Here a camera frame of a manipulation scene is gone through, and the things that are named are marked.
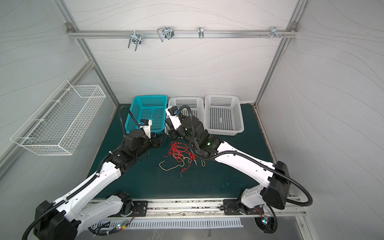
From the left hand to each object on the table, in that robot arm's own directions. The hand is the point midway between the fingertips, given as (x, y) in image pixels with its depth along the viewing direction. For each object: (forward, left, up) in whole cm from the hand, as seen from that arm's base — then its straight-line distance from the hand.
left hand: (162, 131), depth 78 cm
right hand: (-1, -6, +14) cm, 15 cm away
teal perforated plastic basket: (+35, +18, -19) cm, 44 cm away
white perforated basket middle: (+37, -17, -17) cm, 44 cm away
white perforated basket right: (+31, -38, -22) cm, 54 cm away
